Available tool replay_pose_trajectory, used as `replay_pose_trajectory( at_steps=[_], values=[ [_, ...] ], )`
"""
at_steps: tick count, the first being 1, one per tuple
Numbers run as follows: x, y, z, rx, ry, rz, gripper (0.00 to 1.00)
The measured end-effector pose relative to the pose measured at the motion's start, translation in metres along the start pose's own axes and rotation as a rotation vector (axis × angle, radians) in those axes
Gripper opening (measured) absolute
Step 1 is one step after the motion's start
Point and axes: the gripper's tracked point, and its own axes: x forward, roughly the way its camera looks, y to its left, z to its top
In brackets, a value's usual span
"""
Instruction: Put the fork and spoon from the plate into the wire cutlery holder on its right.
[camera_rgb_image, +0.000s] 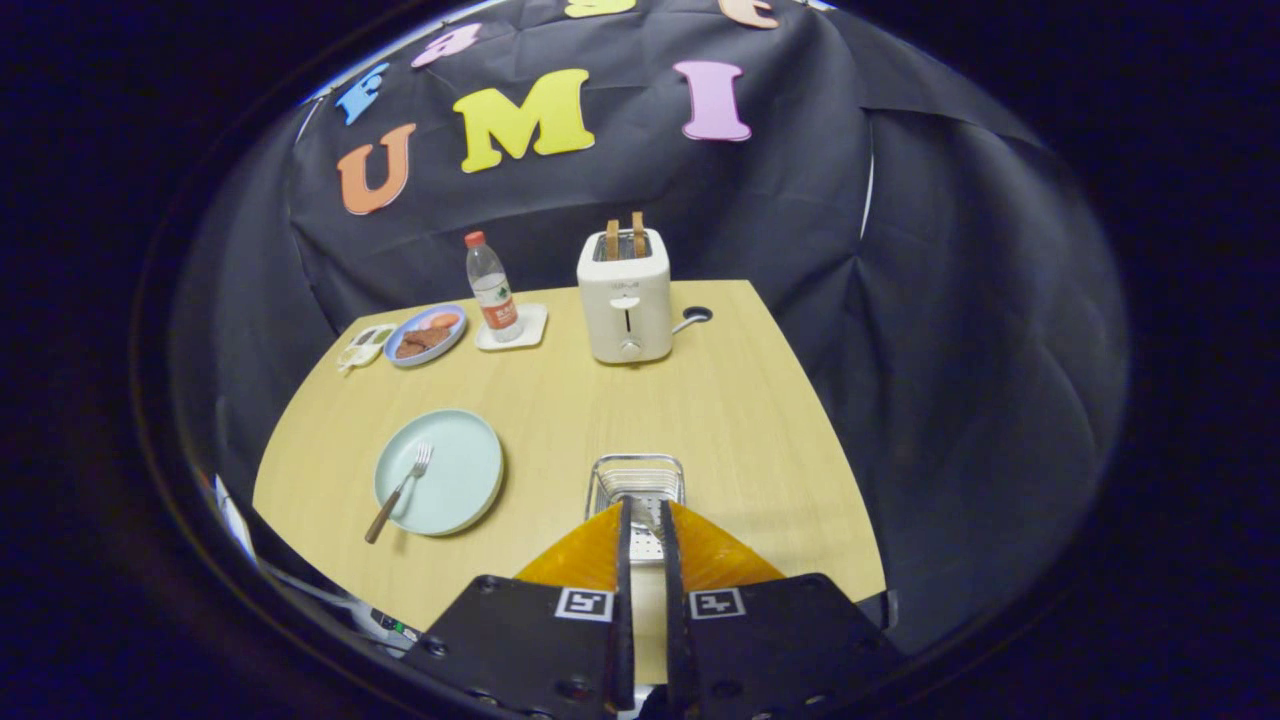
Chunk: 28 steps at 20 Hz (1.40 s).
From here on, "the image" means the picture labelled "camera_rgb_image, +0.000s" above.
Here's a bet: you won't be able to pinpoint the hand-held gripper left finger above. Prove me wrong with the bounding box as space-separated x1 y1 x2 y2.
398 497 637 720

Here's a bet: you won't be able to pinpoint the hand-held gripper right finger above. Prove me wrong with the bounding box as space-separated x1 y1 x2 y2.
657 499 906 720

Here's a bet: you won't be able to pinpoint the spoon with wooden handle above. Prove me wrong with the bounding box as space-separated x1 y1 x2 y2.
628 497 665 563

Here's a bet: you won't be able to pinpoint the fork with wooden handle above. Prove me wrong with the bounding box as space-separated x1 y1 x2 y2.
364 443 434 545

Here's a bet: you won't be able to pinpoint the pale green plate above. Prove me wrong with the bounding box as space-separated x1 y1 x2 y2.
373 409 505 538

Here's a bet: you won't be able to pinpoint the blue plate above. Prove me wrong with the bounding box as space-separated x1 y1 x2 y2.
384 303 469 369

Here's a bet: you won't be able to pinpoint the white flat object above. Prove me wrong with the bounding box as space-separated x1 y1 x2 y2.
213 473 263 566

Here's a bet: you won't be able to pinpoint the white square coaster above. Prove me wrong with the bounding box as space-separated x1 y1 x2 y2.
474 303 549 352

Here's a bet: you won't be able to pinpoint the brown meat pieces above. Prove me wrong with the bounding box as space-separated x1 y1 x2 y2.
395 328 453 360

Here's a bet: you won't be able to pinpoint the black backdrop cloth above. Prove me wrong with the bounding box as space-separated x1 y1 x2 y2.
170 0 1131 656

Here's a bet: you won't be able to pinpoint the clear plastic water bottle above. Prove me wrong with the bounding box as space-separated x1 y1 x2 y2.
464 231 523 344

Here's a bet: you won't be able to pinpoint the white toaster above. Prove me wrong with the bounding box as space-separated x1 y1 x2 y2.
577 228 674 365

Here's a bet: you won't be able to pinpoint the dark table bracket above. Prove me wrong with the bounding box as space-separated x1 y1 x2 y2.
855 588 899 631

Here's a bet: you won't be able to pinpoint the metal wire basket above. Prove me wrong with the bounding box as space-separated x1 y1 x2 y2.
585 453 688 566

